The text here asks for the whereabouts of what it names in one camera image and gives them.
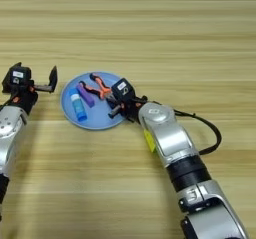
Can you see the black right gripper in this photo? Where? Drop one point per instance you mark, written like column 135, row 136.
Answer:
column 128, row 109

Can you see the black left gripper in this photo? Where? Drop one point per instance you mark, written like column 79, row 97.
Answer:
column 23, row 98

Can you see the orange black needle-nose pliers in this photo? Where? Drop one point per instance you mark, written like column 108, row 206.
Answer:
column 98, row 89

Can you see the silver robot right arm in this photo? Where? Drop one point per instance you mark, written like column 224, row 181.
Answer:
column 176, row 143

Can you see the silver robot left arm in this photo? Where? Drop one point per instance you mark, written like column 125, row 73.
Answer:
column 8, row 139

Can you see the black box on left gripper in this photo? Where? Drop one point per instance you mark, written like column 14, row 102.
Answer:
column 20, row 77

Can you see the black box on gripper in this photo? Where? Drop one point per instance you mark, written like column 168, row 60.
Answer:
column 20, row 77
column 122, row 89

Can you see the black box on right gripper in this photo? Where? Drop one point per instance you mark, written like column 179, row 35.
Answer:
column 122, row 89

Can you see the round blue plate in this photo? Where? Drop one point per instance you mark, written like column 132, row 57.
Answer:
column 96, row 116

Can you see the purple rectangular block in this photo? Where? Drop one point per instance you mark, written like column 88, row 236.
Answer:
column 86, row 94

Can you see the blue glue stick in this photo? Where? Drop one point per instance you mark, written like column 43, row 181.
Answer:
column 78, row 106

